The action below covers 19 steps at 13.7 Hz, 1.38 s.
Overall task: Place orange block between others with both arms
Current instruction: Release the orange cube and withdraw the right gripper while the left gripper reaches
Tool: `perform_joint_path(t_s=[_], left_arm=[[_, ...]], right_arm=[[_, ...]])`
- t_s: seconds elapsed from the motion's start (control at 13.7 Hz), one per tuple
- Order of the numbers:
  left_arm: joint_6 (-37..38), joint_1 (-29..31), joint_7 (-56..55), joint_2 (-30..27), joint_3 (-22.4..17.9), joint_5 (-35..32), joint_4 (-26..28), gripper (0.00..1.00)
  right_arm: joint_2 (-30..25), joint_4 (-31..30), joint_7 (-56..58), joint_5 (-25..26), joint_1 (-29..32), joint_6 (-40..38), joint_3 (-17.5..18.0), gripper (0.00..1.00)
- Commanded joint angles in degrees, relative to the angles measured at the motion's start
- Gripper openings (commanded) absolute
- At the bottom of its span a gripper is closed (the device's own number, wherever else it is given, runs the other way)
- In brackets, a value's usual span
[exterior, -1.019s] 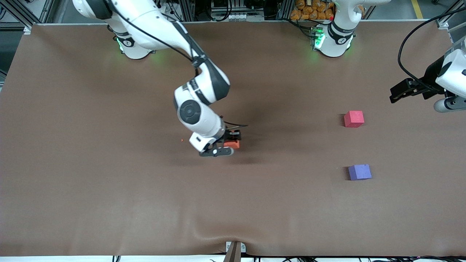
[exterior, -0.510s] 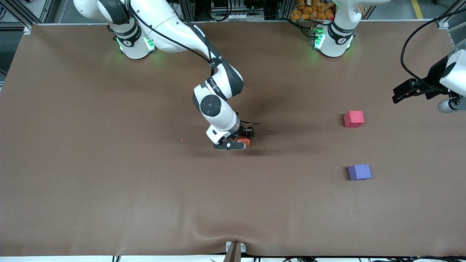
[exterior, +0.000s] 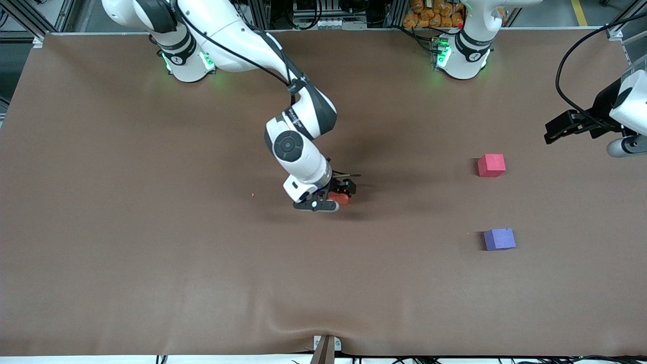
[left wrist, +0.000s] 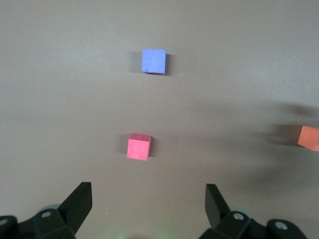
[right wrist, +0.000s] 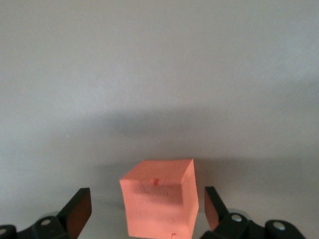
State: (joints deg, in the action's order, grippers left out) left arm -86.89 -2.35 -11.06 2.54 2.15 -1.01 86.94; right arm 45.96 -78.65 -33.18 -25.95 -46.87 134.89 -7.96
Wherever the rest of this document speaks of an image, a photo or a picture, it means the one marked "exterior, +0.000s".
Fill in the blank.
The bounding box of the red foam block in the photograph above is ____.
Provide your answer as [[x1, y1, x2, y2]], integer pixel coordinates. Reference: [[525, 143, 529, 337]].
[[477, 154, 506, 178]]

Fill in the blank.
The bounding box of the table cover sheet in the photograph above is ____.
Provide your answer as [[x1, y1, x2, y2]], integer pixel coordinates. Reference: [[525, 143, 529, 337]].
[[0, 28, 647, 357]]

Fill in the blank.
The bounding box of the purple foam block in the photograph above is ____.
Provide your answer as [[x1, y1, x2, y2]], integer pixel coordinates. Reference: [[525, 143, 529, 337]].
[[483, 227, 517, 252]]

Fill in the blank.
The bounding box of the bag of orange items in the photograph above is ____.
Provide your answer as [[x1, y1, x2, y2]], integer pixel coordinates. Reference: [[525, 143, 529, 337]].
[[402, 0, 466, 29]]

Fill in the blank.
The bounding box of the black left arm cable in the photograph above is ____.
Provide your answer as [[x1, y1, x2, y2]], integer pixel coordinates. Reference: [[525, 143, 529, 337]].
[[556, 11, 647, 128]]

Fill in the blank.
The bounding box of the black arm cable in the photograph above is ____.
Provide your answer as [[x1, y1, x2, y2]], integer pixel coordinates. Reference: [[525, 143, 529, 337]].
[[169, 0, 310, 94], [556, 11, 647, 128]]

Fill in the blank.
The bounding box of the aluminium frame post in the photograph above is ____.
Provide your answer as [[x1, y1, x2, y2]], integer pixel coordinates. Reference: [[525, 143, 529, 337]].
[[605, 18, 647, 42], [247, 0, 271, 30], [0, 0, 47, 47]]

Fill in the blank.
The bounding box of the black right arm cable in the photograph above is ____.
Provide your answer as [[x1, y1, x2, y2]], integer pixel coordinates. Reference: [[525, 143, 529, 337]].
[[169, 0, 310, 94]]

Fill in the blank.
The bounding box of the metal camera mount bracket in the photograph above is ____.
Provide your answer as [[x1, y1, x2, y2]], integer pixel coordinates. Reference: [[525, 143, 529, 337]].
[[309, 335, 342, 364]]

